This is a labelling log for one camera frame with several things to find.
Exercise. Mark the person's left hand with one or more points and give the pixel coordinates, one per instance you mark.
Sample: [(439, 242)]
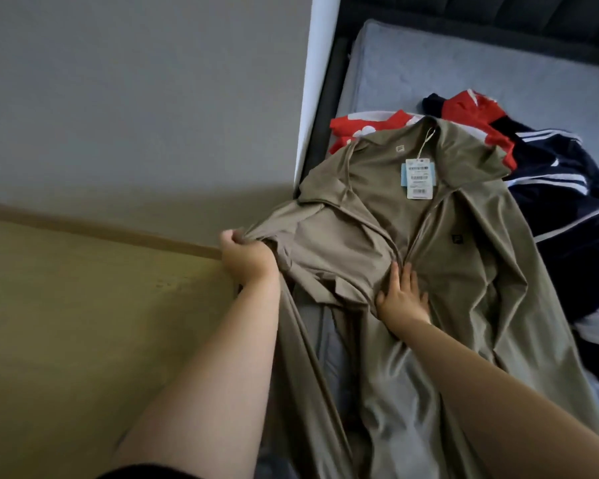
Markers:
[(248, 259)]

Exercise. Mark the person's right hand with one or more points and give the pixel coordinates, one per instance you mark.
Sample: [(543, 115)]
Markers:
[(401, 304)]

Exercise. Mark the khaki zip jacket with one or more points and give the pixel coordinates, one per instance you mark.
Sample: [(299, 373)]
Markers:
[(459, 284)]

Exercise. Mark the red and white jacket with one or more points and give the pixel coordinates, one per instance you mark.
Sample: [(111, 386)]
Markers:
[(364, 124)]

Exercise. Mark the red and navy sports jacket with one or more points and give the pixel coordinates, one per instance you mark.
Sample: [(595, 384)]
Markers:
[(569, 214)]

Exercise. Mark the grey quilted bed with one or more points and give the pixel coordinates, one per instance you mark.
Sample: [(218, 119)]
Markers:
[(449, 64)]

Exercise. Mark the person's right forearm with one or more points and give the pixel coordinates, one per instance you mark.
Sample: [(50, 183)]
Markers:
[(499, 404)]

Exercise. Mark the person's left forearm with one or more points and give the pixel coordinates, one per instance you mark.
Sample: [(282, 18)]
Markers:
[(210, 394)]

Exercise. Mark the paper price tag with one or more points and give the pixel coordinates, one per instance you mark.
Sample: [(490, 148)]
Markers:
[(419, 179)]

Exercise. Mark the dark grey upholstered headboard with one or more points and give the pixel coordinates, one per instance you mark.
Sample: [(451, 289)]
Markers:
[(479, 15)]

